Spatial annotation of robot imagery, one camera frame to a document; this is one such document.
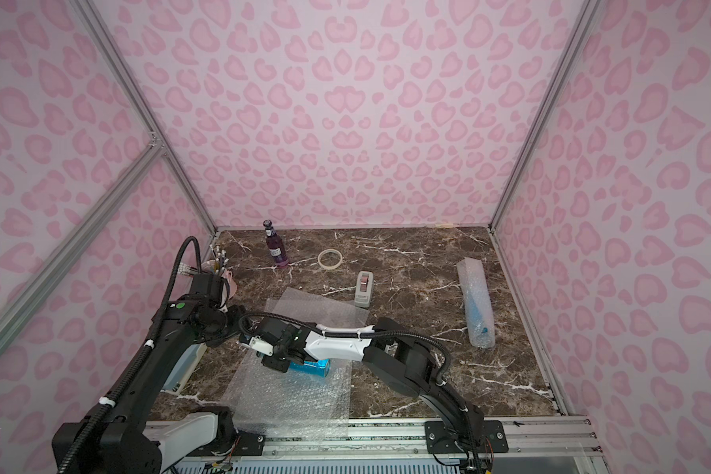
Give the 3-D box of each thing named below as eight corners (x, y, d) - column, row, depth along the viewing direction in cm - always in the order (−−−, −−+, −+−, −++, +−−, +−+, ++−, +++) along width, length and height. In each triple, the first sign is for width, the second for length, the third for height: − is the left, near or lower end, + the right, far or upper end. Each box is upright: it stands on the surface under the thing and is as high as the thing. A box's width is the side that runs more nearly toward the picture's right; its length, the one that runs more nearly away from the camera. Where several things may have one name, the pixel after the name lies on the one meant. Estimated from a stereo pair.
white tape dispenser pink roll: (353, 306, 99) (353, 299, 95) (358, 277, 106) (357, 270, 103) (371, 308, 98) (371, 301, 95) (374, 278, 106) (374, 271, 103)
